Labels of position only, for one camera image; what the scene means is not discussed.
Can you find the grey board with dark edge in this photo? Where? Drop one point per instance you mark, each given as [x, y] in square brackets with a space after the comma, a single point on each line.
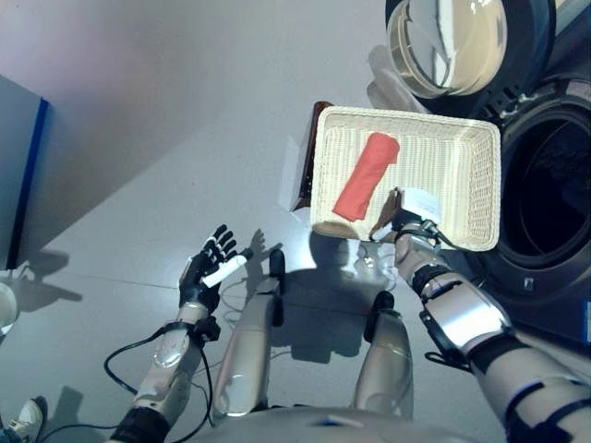
[18, 175]

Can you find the left silver robot leg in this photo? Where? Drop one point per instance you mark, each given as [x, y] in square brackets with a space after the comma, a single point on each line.
[244, 350]

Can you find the round glass washer door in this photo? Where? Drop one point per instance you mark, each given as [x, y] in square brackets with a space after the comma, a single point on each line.
[443, 41]

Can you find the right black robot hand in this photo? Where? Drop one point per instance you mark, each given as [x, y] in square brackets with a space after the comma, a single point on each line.
[420, 205]

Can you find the white wicker basket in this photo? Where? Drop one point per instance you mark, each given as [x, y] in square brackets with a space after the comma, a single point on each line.
[461, 161]

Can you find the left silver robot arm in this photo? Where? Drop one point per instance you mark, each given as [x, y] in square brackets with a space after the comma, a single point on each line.
[166, 364]

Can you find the dark brown wooden stool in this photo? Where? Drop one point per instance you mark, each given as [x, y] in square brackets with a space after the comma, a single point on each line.
[307, 175]

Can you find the silver robot leg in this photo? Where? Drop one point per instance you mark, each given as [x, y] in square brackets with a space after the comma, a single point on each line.
[244, 350]
[388, 360]

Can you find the silver robot torso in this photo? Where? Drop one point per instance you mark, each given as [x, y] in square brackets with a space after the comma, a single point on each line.
[332, 429]

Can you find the right silver robot leg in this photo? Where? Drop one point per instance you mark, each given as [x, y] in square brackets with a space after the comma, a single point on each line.
[388, 360]

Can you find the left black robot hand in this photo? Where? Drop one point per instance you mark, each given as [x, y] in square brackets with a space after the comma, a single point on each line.
[201, 281]

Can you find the red cloth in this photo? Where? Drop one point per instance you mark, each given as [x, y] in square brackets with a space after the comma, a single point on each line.
[365, 180]

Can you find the white rounded device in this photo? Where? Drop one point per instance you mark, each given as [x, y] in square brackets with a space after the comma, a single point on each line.
[7, 307]

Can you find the blue energy label sticker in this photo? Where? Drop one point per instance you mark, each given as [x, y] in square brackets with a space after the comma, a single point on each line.
[587, 320]

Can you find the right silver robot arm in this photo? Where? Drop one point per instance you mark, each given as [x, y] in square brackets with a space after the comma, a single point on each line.
[475, 318]

